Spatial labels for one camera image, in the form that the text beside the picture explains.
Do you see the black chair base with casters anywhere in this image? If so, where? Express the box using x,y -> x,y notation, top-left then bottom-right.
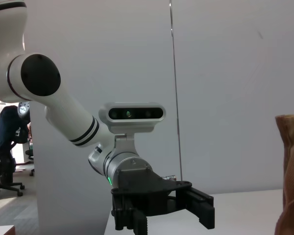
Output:
25,148 -> 36,177

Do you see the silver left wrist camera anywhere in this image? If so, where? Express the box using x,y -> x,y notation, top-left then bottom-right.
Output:
98,101 -> 166,157

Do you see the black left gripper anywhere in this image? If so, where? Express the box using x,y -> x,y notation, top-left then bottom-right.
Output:
111,168 -> 216,235

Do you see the black office chair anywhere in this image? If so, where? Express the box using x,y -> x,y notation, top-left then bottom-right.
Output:
0,150 -> 25,197

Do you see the round white dial device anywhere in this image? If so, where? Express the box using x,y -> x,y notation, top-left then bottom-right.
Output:
18,101 -> 31,121

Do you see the left gripper cable with plug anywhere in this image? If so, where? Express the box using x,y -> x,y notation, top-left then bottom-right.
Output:
161,173 -> 178,183

